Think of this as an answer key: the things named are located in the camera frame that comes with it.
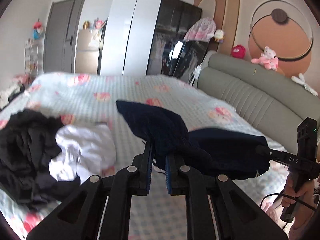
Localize pink plush toy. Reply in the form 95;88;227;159
251;46;279;70

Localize grey door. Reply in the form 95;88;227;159
43;0;85;73

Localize black clothes pile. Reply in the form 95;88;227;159
1;109;80;210

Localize white bow plush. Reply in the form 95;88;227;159
291;73;318;96

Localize beige cabinet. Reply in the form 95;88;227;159
75;29;101;74

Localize red plush toy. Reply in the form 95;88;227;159
231;45;246;59

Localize grey padded headboard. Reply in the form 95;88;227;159
196;51;319;153

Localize small white plush doll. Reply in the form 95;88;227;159
213;29;225;43

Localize white and black wardrobe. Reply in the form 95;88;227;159
100;0;202;76

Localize white garment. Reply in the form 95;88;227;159
49;123;116;183

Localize pink hanging cloth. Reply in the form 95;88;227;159
183;17;216;42

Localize person's right hand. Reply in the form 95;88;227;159
284;173;315;206

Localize black cable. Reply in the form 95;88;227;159
260;192;317;212

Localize navy blue shorts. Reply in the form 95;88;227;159
116;100;270;180

